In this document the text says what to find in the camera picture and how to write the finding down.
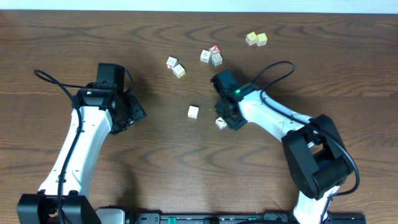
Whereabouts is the plain white wooden block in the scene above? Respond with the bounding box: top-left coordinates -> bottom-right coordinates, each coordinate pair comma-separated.
187,105 -> 199,119

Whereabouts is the white block centre cluster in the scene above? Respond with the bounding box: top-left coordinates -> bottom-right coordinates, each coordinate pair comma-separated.
200,50 -> 211,63

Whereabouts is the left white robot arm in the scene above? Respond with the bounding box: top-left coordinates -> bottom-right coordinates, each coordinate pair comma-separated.
17,63 -> 146,223

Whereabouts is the blue edged pencil block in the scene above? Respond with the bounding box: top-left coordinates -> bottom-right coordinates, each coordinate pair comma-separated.
215,117 -> 228,129

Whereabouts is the white block yellow edge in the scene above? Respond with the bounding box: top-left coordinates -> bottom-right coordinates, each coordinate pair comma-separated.
173,64 -> 186,78

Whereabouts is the blue edged letter block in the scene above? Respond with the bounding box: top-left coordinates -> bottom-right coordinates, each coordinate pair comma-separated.
211,53 -> 223,67

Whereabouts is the yellow block of pair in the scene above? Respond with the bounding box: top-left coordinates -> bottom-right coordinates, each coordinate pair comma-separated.
256,33 -> 268,47
246,32 -> 258,45

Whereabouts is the yellow block left of pair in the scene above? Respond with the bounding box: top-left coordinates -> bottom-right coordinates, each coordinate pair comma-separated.
246,32 -> 258,45

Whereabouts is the yellow block right of pair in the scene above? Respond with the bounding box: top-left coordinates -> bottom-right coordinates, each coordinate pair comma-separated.
256,33 -> 268,47

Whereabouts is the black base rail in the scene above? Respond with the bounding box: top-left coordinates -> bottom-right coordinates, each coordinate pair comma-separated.
126,212 -> 368,224

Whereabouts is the red letter A block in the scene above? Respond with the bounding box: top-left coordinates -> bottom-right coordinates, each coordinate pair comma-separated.
209,45 -> 221,54

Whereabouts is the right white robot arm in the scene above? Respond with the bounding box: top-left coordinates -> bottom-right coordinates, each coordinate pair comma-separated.
211,70 -> 359,223

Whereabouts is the white block red print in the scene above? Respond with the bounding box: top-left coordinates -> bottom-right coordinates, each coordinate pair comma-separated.
166,57 -> 178,70

